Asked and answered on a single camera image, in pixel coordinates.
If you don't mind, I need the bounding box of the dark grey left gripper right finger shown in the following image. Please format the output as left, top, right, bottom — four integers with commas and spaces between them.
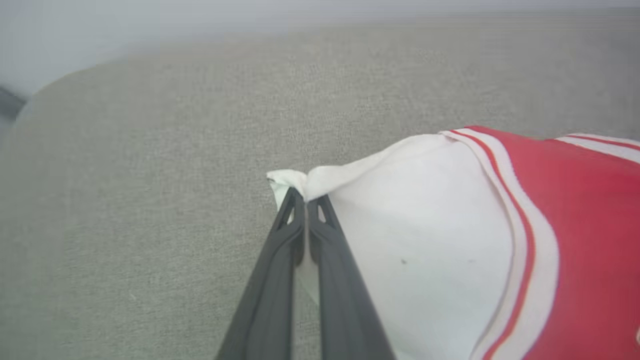
307, 195, 396, 360

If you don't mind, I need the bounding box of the grey fabric sofa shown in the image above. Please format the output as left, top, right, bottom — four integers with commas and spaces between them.
0, 10, 640, 360

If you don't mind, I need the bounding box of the red and white garment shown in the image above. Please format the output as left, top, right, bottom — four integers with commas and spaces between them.
266, 125, 640, 360

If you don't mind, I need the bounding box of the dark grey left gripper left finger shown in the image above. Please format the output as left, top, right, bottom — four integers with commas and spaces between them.
215, 187, 305, 360

